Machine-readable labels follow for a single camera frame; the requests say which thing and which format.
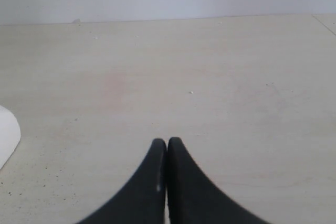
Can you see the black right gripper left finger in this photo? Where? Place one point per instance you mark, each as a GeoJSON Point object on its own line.
{"type": "Point", "coordinates": [142, 198]}

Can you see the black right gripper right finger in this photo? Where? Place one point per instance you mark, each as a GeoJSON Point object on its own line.
{"type": "Point", "coordinates": [193, 197]}

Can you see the white mannequin head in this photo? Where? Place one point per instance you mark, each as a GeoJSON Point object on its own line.
{"type": "Point", "coordinates": [10, 135]}

